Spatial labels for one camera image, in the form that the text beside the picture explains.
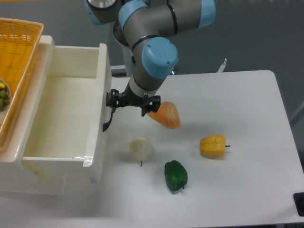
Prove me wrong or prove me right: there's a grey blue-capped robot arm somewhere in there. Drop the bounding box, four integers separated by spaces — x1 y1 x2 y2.
85 0 216 115

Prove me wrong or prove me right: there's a white drawer cabinet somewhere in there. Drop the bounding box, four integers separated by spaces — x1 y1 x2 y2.
0 36 67 195

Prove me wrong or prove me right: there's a bowl of green olives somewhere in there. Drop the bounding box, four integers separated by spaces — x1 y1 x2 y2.
0 79 11 111

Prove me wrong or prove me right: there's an orange bread piece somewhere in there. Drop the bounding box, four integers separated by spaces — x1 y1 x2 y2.
147 102 181 129

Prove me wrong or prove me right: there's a black corner device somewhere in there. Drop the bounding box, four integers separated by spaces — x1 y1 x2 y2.
293 192 304 217

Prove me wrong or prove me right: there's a white toy onion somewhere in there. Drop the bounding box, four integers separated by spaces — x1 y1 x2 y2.
129 136 152 166

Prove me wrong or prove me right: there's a yellow toy bell pepper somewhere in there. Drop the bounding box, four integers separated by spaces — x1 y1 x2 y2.
199 134 229 157

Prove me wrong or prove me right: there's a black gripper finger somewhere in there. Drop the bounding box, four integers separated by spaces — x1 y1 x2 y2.
140 95 161 117
105 89 124 113

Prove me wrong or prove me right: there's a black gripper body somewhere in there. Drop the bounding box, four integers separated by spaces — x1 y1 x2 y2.
122 84 145 107

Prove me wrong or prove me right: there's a green toy bell pepper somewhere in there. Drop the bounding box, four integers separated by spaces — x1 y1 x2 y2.
164 160 188 192

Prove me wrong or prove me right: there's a yellow woven basket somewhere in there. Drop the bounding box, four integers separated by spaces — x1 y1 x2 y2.
0 18 44 143

